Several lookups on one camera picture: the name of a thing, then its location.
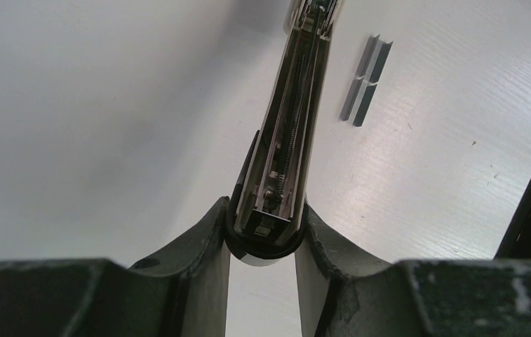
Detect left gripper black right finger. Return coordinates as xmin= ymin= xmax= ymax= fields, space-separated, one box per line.
xmin=295 ymin=207 xmax=531 ymax=336

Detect silver staple strip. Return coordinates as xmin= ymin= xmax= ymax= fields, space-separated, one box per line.
xmin=340 ymin=77 xmax=377 ymax=127
xmin=355 ymin=35 xmax=393 ymax=84

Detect silver black staple remover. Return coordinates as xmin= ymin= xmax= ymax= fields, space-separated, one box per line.
xmin=225 ymin=1 xmax=343 ymax=267

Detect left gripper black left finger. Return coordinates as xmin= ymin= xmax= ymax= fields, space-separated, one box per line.
xmin=0 ymin=197 xmax=230 ymax=336

